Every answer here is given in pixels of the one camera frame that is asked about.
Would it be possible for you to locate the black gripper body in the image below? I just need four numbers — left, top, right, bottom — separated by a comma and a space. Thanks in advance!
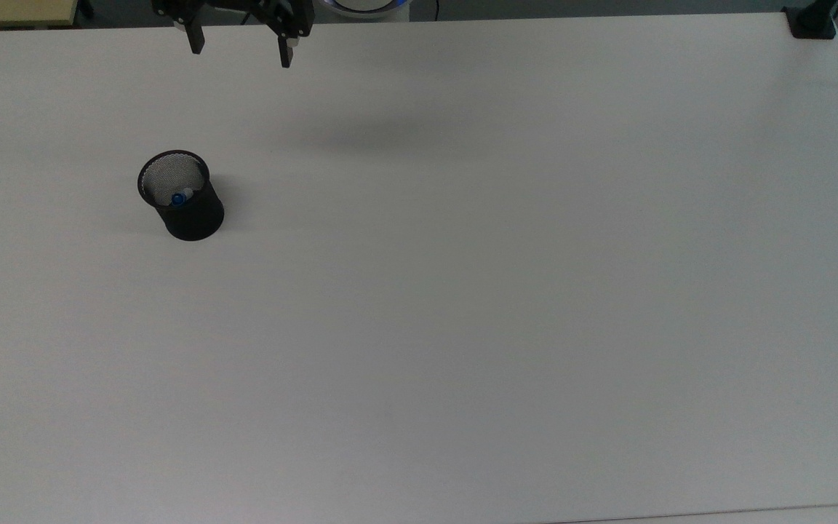
152, 0, 316, 39

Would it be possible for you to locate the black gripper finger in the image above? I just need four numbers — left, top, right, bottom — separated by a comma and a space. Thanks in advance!
185, 15, 207, 55
276, 29, 300, 70

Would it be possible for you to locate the black mesh pen cup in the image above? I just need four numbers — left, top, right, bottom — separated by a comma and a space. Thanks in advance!
137, 150, 226, 242

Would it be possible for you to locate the yellow wooden table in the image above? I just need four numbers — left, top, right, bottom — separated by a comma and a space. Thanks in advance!
0, 0, 79, 30

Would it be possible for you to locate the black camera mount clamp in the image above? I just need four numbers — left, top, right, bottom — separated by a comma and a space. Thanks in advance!
783, 0, 838, 41

